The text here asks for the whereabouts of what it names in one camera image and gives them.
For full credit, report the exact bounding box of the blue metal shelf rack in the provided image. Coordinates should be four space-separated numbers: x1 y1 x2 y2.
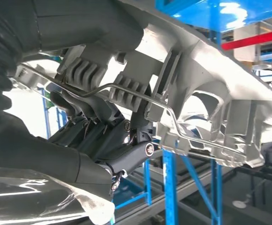
110 0 272 225

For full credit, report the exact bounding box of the clear plastic film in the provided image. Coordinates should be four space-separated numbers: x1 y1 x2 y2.
0 167 116 225

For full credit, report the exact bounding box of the red barrier belt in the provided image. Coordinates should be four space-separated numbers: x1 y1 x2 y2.
221 28 272 51

